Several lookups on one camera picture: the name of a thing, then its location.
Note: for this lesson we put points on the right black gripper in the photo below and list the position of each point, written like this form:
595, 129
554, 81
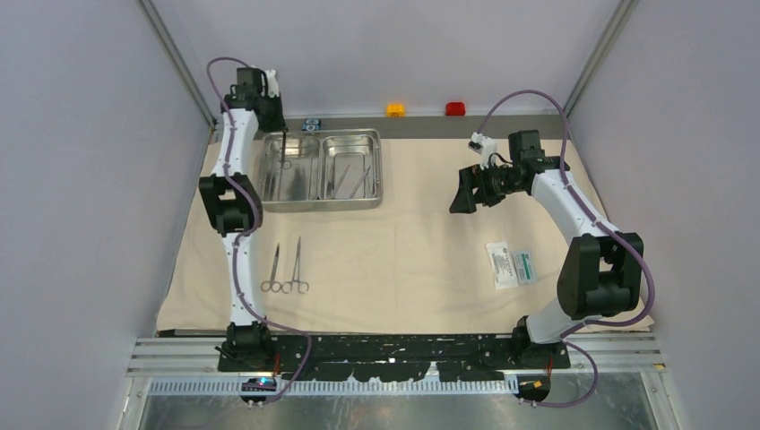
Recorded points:
466, 201

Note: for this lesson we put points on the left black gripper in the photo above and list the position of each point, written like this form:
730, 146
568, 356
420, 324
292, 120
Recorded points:
279, 125

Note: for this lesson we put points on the wire mesh steel basket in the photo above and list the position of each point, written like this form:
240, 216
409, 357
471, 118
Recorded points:
312, 205

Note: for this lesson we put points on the green white packet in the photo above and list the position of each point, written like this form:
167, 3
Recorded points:
524, 267

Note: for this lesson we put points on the white sterile pouch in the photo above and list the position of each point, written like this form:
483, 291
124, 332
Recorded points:
504, 273

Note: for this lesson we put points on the beige cloth wrap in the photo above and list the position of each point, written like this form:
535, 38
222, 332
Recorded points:
409, 265

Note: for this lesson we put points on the long steel forceps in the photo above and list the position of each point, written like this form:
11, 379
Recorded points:
295, 282

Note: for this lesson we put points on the short steel scissors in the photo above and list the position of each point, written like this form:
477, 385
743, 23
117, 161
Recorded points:
285, 163

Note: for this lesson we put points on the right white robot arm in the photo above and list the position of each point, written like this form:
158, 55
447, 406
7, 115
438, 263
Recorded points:
601, 274

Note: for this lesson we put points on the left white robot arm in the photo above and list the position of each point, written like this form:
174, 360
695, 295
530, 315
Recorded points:
235, 211

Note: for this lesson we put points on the small blue owl toy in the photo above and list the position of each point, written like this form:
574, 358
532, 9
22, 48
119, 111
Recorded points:
311, 125

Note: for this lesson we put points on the left steel tray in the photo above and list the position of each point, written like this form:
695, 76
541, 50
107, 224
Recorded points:
302, 181

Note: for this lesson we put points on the steel tray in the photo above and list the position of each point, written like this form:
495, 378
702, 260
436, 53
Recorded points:
360, 147
302, 181

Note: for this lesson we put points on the red button block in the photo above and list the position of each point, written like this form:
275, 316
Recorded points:
455, 108

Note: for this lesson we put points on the right steel tray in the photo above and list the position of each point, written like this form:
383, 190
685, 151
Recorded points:
360, 147

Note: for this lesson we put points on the steel tweezers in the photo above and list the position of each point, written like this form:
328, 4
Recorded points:
348, 182

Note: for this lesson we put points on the yellow button block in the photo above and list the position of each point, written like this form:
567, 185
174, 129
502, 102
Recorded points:
395, 110

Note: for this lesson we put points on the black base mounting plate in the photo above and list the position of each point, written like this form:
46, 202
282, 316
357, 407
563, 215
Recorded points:
392, 358

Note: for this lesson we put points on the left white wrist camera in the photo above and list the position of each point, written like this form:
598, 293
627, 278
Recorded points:
271, 87

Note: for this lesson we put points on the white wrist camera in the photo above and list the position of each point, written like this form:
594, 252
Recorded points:
485, 146
271, 87

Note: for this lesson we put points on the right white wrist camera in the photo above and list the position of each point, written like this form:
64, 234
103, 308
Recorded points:
485, 146

